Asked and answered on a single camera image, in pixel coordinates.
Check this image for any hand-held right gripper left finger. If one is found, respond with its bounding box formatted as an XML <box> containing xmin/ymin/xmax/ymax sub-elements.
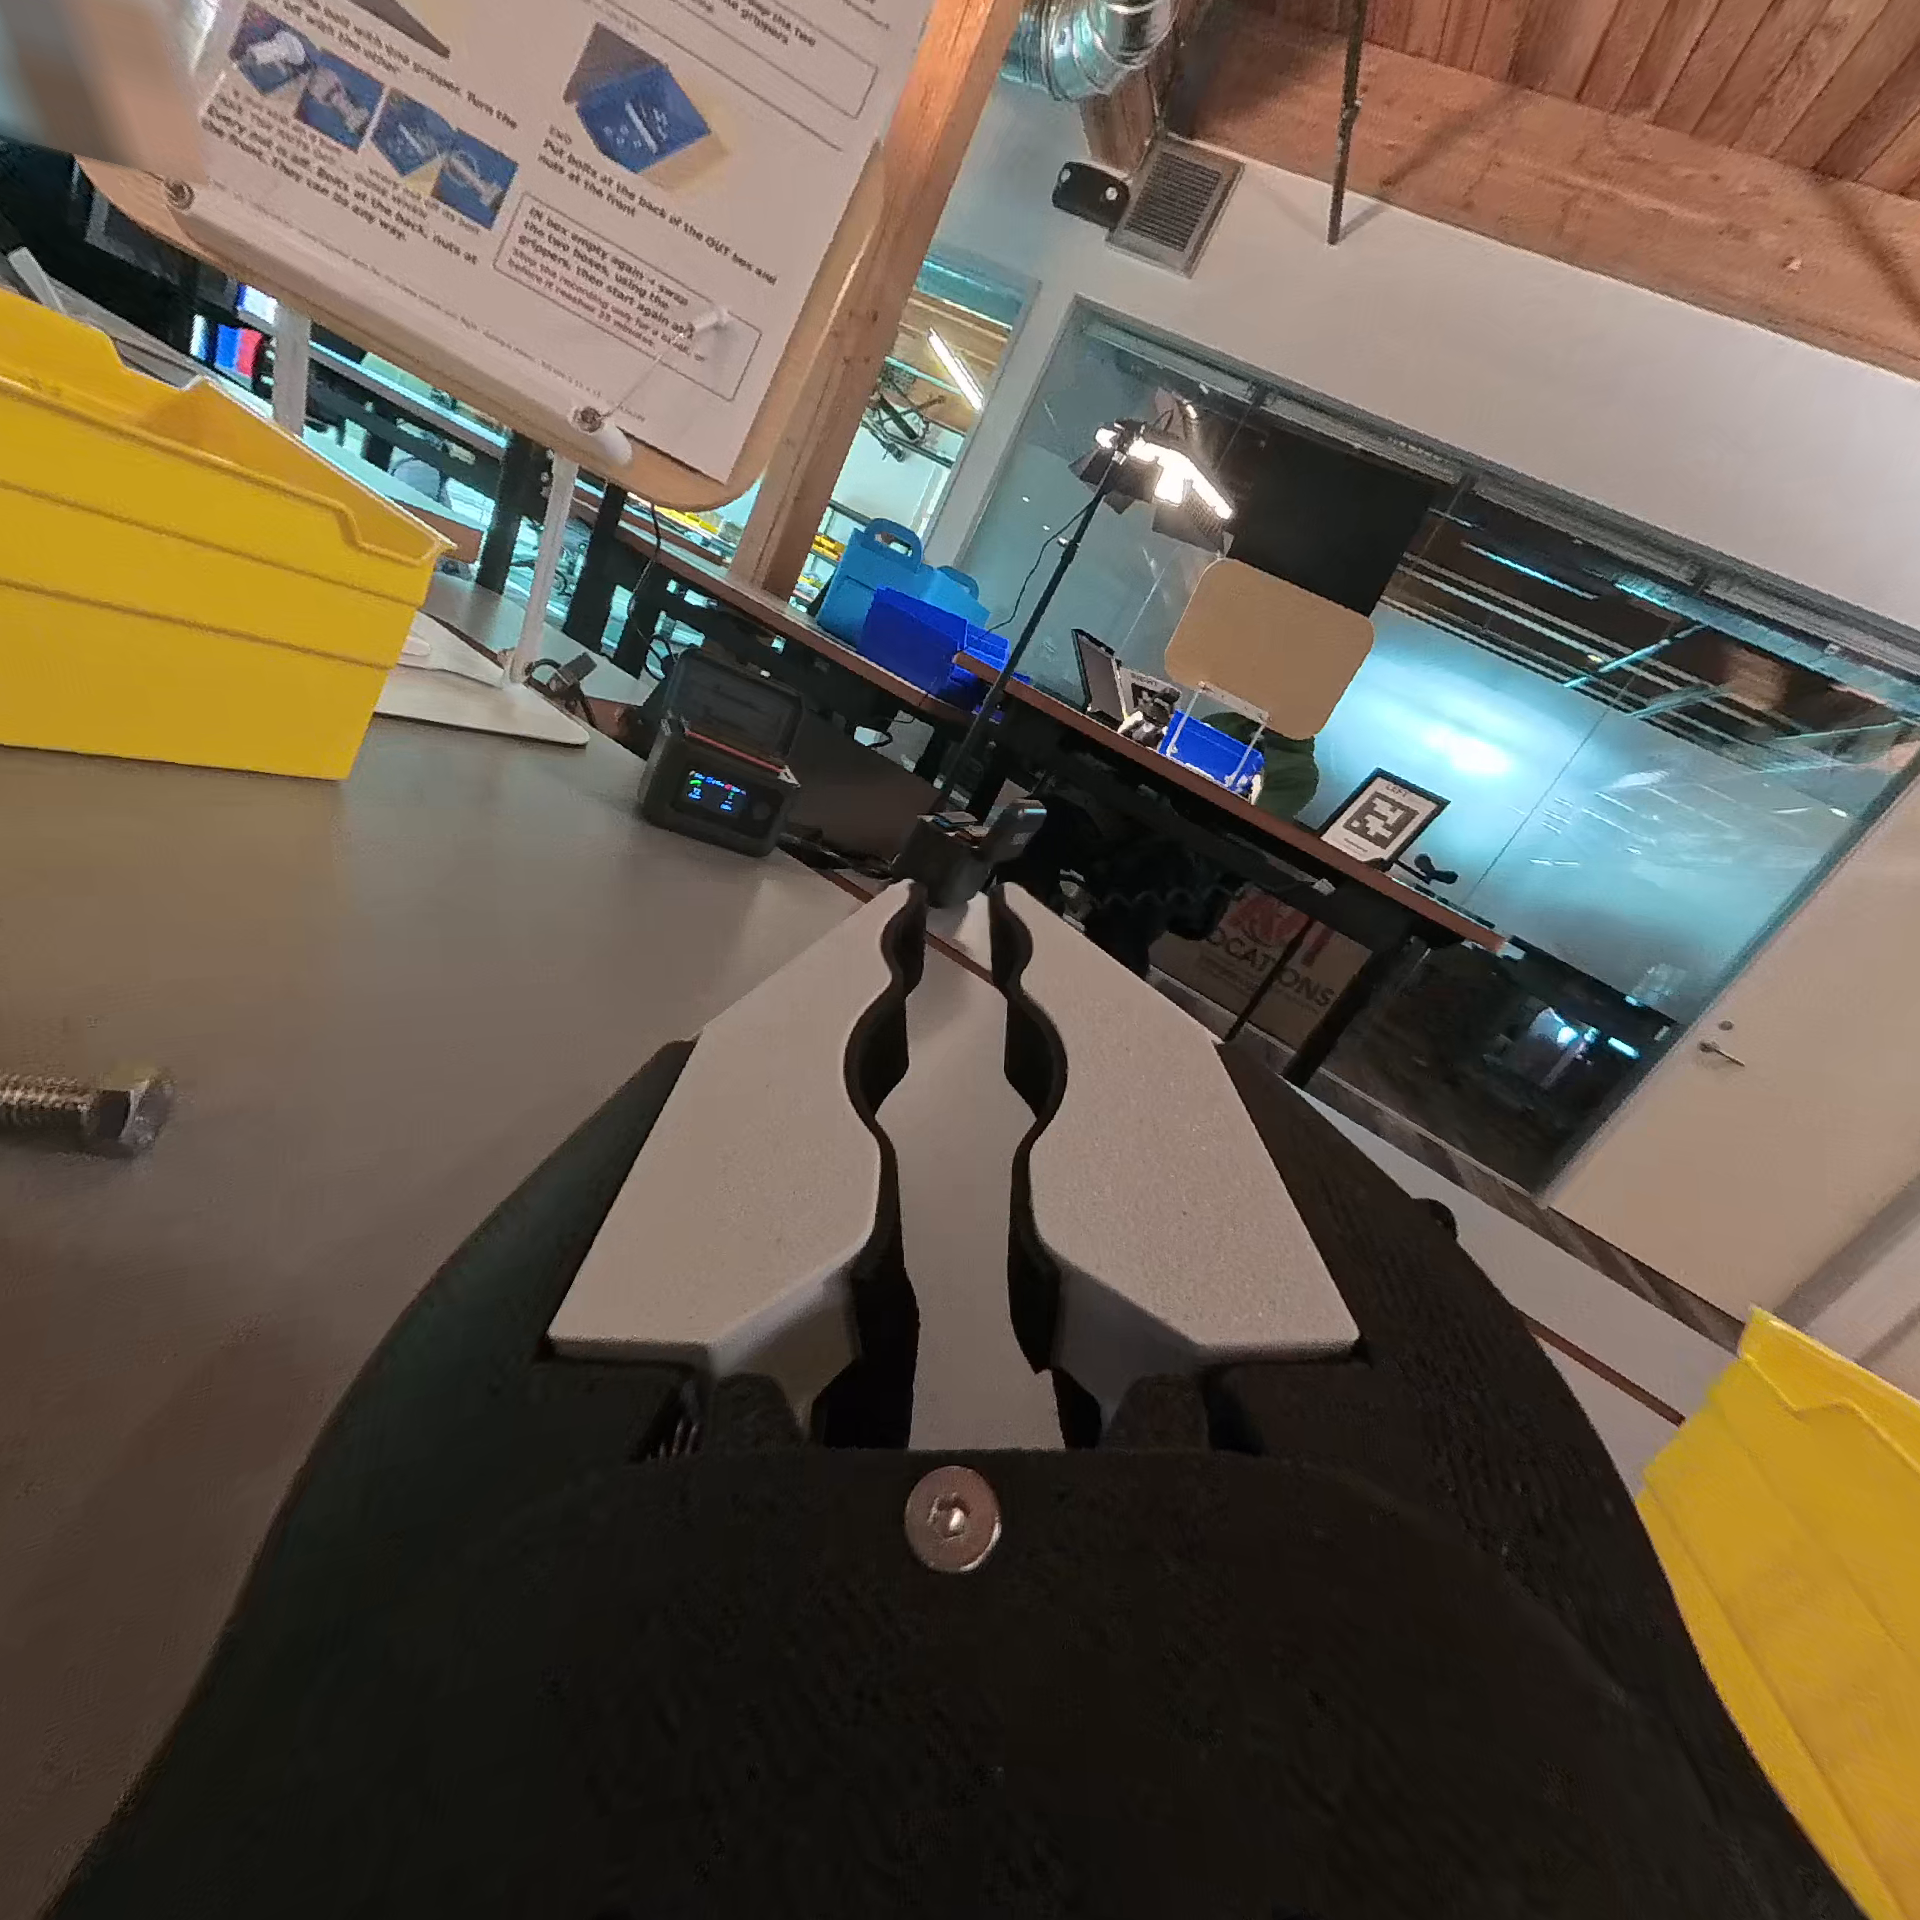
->
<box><xmin>546</xmin><ymin>882</ymin><xmax>922</xmax><ymax>1451</ymax></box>

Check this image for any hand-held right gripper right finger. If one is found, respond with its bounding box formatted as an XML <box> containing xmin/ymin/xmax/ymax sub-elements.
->
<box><xmin>989</xmin><ymin>882</ymin><xmax>1359</xmax><ymax>1451</ymax></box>

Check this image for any silver hex bolt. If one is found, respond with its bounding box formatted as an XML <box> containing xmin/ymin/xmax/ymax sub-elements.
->
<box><xmin>0</xmin><ymin>1063</ymin><xmax>175</xmax><ymax>1161</ymax></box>

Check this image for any yellow plastic bin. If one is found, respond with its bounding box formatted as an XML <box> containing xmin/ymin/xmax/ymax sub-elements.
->
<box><xmin>0</xmin><ymin>293</ymin><xmax>454</xmax><ymax>785</ymax></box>
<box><xmin>1634</xmin><ymin>1305</ymin><xmax>1920</xmax><ymax>1920</ymax></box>

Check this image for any printed floor sign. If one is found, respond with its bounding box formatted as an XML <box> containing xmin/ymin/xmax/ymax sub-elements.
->
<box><xmin>1191</xmin><ymin>885</ymin><xmax>1374</xmax><ymax>1059</ymax></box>

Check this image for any black desk device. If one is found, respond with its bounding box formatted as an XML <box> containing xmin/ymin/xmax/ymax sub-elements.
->
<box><xmin>896</xmin><ymin>801</ymin><xmax>1051</xmax><ymax>912</ymax></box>

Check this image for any framed marker tag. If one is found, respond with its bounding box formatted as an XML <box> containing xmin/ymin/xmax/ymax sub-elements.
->
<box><xmin>1317</xmin><ymin>768</ymin><xmax>1451</xmax><ymax>875</ymax></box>

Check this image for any small blue bin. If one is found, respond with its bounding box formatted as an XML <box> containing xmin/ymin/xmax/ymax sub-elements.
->
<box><xmin>1159</xmin><ymin>705</ymin><xmax>1263</xmax><ymax>797</ymax></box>

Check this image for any black power station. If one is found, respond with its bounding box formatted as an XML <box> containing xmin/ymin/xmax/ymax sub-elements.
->
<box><xmin>638</xmin><ymin>644</ymin><xmax>807</xmax><ymax>859</ymax></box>

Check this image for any white door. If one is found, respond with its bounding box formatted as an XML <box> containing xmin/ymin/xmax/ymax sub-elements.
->
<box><xmin>1546</xmin><ymin>816</ymin><xmax>1920</xmax><ymax>1328</ymax></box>

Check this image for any dark blue plastic bin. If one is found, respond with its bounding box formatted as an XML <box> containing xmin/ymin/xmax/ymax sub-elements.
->
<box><xmin>861</xmin><ymin>586</ymin><xmax>1037</xmax><ymax>714</ymax></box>

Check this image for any light blue tote box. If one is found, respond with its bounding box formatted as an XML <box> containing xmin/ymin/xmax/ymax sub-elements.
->
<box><xmin>815</xmin><ymin>516</ymin><xmax>984</xmax><ymax>663</ymax></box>

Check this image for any black square panel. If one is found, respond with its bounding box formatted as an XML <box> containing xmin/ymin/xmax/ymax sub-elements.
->
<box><xmin>1222</xmin><ymin>435</ymin><xmax>1466</xmax><ymax>620</ymax></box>

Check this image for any wooden display board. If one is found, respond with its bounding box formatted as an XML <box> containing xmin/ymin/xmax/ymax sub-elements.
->
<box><xmin>76</xmin><ymin>0</ymin><xmax>940</xmax><ymax>514</ymax></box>

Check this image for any studio light on stand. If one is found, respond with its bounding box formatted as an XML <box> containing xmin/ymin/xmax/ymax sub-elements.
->
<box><xmin>932</xmin><ymin>394</ymin><xmax>1244</xmax><ymax>849</ymax></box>

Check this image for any printed instruction sheet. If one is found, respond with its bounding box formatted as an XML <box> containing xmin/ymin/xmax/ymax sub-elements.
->
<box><xmin>187</xmin><ymin>0</ymin><xmax>935</xmax><ymax>485</ymax></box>

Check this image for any wooden pillar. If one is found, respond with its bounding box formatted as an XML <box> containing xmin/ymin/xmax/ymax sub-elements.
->
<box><xmin>726</xmin><ymin>0</ymin><xmax>1037</xmax><ymax>602</ymax></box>

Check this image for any black hanging rod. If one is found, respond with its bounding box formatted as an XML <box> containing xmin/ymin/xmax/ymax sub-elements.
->
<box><xmin>1328</xmin><ymin>0</ymin><xmax>1374</xmax><ymax>244</ymax></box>

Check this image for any wall vent grille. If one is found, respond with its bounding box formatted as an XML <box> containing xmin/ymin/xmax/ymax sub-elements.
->
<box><xmin>1106</xmin><ymin>136</ymin><xmax>1248</xmax><ymax>279</ymax></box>

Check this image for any metal air duct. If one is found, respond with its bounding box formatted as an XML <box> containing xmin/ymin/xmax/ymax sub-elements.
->
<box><xmin>1000</xmin><ymin>0</ymin><xmax>1186</xmax><ymax>105</ymax></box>

